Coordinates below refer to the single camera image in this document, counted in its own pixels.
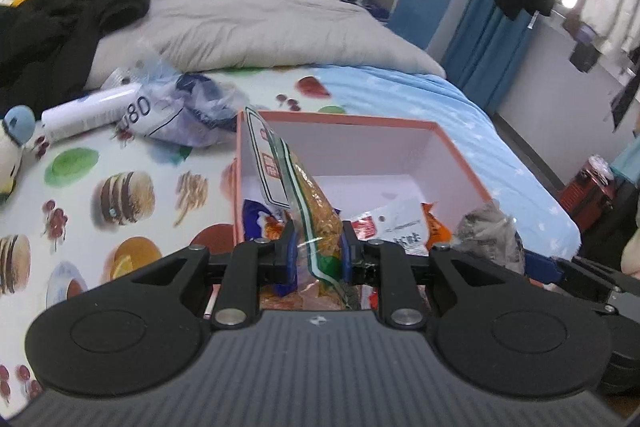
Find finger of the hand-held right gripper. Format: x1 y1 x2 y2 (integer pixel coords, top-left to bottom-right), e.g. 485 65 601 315
524 253 640 308

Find dark blue snack packet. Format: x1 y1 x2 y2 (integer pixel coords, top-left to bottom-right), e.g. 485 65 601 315
242 199 289 244

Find grey duvet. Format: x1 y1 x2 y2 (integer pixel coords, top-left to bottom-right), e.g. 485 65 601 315
82 0 447 90

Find white plush duck toy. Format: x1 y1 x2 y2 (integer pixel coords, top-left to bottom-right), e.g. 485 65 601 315
0 105 37 206

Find crumpled white blue plastic bag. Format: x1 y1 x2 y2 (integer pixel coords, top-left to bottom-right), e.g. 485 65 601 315
102 38 251 149

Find food printed mat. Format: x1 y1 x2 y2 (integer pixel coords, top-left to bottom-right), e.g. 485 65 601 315
0 66 361 408

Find orange cardboard box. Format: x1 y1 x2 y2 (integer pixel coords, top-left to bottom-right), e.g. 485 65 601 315
232 107 496 314

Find silver brown snack packet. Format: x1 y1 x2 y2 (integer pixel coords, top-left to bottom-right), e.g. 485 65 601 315
457 201 526 276

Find white snack packet red label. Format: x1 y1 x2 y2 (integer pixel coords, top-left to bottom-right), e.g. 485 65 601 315
347 198 431 256

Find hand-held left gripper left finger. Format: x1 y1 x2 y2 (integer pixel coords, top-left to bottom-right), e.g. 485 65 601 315
117 219 300 329

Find green label snack packet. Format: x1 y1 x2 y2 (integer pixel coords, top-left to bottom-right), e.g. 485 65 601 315
244 107 353 311

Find white cylinder bottle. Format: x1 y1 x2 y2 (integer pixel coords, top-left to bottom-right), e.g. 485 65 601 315
41 83 146 143

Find blue star bedsheet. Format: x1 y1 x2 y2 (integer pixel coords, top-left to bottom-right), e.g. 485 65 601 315
320 66 582 254

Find blue curtain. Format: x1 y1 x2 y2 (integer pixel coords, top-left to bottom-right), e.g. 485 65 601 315
442 0 544 113

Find black jacket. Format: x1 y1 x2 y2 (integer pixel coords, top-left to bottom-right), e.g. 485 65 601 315
0 0 151 118

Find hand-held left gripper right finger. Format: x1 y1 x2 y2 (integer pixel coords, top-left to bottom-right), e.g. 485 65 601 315
340 220 511 330

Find red suitcase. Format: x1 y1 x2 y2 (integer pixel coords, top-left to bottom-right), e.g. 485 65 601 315
557 153 619 233

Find orange snack packet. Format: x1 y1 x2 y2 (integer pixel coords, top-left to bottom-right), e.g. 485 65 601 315
421 202 454 251

